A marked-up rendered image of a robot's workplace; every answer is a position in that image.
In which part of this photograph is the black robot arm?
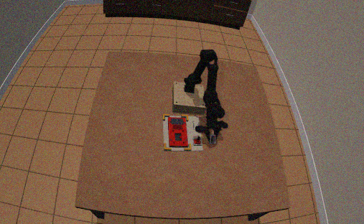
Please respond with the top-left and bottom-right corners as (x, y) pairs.
(184, 50), (225, 131)

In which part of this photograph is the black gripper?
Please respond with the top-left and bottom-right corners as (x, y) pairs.
(195, 116), (228, 142)

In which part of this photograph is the red toy car body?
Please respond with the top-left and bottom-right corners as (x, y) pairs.
(168, 117), (188, 147)

